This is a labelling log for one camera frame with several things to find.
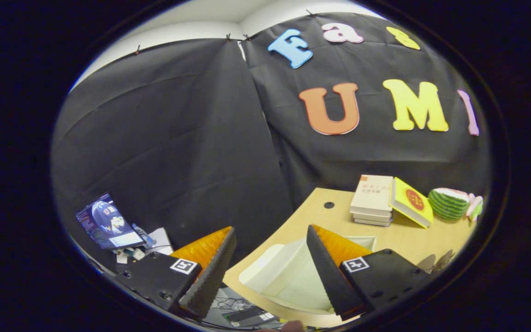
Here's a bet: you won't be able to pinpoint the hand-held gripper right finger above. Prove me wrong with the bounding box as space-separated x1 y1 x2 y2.
306 224 432 322

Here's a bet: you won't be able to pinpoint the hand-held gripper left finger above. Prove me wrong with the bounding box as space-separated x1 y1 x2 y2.
114 226 237 322

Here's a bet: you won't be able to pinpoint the pale fabric storage box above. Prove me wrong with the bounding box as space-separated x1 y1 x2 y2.
239 236 378 315

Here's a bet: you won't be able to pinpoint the black flat device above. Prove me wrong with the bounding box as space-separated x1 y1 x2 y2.
222 306 277 329

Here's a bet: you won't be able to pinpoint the white paper sheets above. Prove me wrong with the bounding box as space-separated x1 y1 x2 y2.
146 227 175 255

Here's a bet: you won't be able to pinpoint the white book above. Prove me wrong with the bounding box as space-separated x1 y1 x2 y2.
352 212 393 223

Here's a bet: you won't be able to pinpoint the clear water bottle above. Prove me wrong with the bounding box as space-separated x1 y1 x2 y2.
132 224 156 249

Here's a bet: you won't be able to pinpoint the beige cover book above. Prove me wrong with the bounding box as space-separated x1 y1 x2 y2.
350 175 394 217

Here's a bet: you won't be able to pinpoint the yellow book with red circle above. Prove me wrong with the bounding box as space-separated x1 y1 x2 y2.
389 177 434 229

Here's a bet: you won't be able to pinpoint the watermelon slice plush toy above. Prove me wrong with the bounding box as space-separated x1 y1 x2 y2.
428 187 471 221

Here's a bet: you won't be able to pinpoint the pink and green plush toy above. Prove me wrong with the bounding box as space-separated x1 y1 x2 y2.
466 194 484 223

